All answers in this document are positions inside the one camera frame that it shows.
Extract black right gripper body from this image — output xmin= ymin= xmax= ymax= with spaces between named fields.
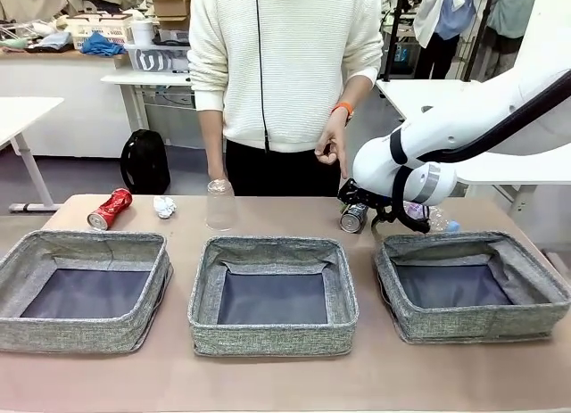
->
xmin=352 ymin=183 xmax=397 ymax=215

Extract white table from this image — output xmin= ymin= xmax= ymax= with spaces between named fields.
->
xmin=376 ymin=77 xmax=571 ymax=218

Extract person's right forearm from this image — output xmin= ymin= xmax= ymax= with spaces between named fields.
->
xmin=197 ymin=108 xmax=226 ymax=165

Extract grey fabric basket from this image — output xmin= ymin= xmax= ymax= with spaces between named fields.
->
xmin=0 ymin=229 xmax=174 ymax=354
xmin=373 ymin=229 xmax=571 ymax=345
xmin=186 ymin=235 xmax=360 ymax=358

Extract background person green jacket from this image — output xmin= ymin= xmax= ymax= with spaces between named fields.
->
xmin=484 ymin=0 xmax=541 ymax=82

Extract cardboard box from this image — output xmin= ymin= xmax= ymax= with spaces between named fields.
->
xmin=151 ymin=0 xmax=192 ymax=18

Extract person's left hand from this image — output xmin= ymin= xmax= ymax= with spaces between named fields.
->
xmin=314 ymin=116 xmax=353 ymax=179

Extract white bucket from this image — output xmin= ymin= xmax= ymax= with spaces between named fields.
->
xmin=131 ymin=20 xmax=156 ymax=47

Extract crushed red drink can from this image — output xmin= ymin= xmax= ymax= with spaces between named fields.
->
xmin=87 ymin=187 xmax=135 ymax=232

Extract orange wristband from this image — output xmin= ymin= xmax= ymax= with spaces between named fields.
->
xmin=330 ymin=101 xmax=355 ymax=121

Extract black backpack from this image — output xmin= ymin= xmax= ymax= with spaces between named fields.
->
xmin=120 ymin=128 xmax=172 ymax=195

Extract folded grey clothes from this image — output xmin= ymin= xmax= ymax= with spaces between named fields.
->
xmin=25 ymin=31 xmax=73 ymax=54

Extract crushed clear plastic bottle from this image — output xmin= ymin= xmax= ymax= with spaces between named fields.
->
xmin=403 ymin=201 xmax=461 ymax=234

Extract black pole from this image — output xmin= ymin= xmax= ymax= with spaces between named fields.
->
xmin=382 ymin=0 xmax=410 ymax=82

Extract dark grey drink can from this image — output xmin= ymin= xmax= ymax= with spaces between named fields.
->
xmin=339 ymin=202 xmax=370 ymax=234

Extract background person blue shirt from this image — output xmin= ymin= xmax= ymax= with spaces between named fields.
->
xmin=412 ymin=0 xmax=478 ymax=80

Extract wooden topped counter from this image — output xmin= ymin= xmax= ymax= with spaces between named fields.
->
xmin=0 ymin=46 xmax=135 ymax=158

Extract white paper ball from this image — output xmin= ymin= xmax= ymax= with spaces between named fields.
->
xmin=153 ymin=195 xmax=178 ymax=219

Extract black cord on sweater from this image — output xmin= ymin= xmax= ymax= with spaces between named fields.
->
xmin=256 ymin=0 xmax=271 ymax=153

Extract white desk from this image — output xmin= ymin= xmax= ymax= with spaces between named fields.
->
xmin=0 ymin=95 xmax=66 ymax=214
xmin=100 ymin=71 xmax=193 ymax=140

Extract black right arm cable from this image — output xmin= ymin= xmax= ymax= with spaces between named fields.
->
xmin=372 ymin=69 xmax=571 ymax=234

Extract person's left forearm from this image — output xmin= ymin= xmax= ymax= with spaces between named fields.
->
xmin=332 ymin=76 xmax=376 ymax=120

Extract cream plastic crate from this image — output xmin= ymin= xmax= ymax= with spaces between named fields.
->
xmin=65 ymin=13 xmax=135 ymax=51

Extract person in white sweater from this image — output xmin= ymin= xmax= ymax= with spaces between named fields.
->
xmin=186 ymin=0 xmax=385 ymax=198

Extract clear plastic cup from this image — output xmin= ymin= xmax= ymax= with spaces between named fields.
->
xmin=205 ymin=178 xmax=236 ymax=232

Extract blue cloth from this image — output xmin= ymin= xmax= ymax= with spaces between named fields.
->
xmin=79 ymin=32 xmax=128 ymax=56

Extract clear storage bin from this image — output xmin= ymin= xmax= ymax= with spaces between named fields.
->
xmin=126 ymin=44 xmax=192 ymax=74

